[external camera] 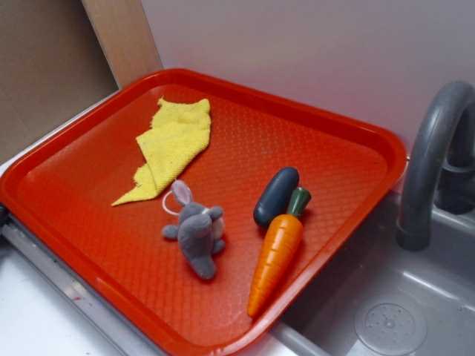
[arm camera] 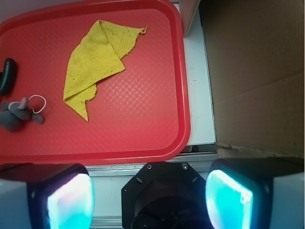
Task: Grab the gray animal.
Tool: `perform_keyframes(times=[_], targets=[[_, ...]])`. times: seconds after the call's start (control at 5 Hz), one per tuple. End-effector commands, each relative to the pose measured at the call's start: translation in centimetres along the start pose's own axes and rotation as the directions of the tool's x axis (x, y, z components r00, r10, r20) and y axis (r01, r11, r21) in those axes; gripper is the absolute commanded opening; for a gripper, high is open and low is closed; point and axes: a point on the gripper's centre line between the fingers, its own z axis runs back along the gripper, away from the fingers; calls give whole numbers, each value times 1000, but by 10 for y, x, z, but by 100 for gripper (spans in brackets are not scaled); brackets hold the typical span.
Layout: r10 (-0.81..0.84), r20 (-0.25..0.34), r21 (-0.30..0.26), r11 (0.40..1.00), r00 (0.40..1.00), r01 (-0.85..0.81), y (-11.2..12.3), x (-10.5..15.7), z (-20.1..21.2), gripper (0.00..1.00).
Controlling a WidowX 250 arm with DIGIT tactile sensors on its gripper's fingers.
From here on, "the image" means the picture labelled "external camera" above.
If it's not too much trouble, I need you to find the dark gray plastic capsule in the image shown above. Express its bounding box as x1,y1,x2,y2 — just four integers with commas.
253,167,300,228

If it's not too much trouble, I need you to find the red plastic tray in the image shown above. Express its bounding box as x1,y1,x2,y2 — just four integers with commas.
1,70,406,355

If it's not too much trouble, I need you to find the gray plush bunny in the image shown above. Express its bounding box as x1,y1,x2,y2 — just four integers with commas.
162,180,226,280

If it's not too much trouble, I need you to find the orange toy carrot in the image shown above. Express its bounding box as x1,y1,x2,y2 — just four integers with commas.
247,187,312,317

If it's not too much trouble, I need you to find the yellow cloth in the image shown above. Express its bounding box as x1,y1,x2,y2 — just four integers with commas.
112,99,212,206

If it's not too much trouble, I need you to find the gray plastic sink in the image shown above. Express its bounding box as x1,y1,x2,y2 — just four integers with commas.
272,194,474,355

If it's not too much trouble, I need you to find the wooden board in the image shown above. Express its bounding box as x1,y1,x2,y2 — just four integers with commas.
82,0,163,88

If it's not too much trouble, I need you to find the gray plastic faucet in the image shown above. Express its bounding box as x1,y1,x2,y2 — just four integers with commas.
396,81,474,251

